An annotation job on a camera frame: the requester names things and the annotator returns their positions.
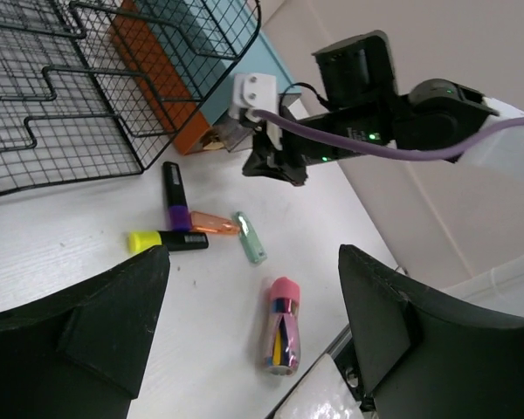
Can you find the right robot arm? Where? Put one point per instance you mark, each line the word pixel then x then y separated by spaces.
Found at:
pixel 438 120

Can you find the orange highlighter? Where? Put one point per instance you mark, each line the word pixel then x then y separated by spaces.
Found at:
pixel 210 224

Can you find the green highlighter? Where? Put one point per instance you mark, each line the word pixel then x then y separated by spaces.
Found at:
pixel 254 250

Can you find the clear drawer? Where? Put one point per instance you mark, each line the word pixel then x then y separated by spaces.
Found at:
pixel 234 137

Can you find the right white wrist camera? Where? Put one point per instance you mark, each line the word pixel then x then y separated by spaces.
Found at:
pixel 251 92

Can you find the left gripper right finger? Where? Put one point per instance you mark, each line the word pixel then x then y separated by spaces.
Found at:
pixel 425 354

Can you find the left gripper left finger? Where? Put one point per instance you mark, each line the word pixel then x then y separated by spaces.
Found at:
pixel 82 352

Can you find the pink capped clear tube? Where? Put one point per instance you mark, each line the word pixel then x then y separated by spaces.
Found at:
pixel 280 345

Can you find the yellow highlighter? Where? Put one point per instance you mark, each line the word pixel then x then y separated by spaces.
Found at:
pixel 174 241

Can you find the black wire mesh organizer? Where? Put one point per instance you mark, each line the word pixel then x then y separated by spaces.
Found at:
pixel 70 109

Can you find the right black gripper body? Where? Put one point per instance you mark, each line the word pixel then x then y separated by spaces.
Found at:
pixel 361 99

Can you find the purple highlighter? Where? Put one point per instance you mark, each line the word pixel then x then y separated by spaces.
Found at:
pixel 177 207

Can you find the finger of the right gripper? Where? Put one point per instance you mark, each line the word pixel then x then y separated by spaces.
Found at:
pixel 288 172
pixel 257 165

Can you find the teal drawer box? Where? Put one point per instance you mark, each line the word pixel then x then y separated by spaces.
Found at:
pixel 187 53

